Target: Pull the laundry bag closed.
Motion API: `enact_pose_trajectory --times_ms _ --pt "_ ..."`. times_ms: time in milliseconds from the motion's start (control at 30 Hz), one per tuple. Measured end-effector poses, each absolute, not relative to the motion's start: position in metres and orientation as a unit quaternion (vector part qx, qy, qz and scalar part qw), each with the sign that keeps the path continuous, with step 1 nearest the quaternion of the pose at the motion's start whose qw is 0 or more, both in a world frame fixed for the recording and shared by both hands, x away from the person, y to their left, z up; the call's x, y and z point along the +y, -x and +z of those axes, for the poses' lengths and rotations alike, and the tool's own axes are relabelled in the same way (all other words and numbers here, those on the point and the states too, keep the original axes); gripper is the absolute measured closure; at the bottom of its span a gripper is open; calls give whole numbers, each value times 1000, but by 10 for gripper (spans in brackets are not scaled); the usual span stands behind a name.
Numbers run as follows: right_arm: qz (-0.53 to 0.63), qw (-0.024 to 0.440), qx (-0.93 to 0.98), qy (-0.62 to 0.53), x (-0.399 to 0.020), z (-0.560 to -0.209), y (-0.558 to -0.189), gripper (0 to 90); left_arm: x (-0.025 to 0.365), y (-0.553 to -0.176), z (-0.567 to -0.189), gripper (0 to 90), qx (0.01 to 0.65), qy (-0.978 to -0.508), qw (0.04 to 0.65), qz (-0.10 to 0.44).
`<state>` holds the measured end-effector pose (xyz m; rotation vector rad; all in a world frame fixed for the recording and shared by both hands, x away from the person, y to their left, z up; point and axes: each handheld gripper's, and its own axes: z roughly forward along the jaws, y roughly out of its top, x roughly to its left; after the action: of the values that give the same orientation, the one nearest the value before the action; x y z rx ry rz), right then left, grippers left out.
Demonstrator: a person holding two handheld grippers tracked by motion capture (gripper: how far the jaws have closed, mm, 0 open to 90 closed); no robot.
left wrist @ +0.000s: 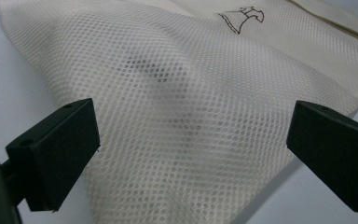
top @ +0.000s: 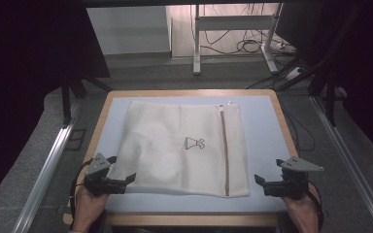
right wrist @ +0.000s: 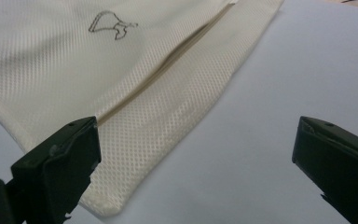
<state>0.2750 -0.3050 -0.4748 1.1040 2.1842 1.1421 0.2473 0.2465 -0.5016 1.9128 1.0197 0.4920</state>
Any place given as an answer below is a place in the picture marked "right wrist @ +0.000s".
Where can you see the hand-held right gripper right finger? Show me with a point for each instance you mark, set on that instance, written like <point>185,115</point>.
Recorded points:
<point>338,161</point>

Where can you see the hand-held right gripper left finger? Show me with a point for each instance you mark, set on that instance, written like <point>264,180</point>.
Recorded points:
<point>59,168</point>

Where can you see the white mesh laundry bag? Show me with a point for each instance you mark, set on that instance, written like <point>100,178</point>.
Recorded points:
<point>105,77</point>

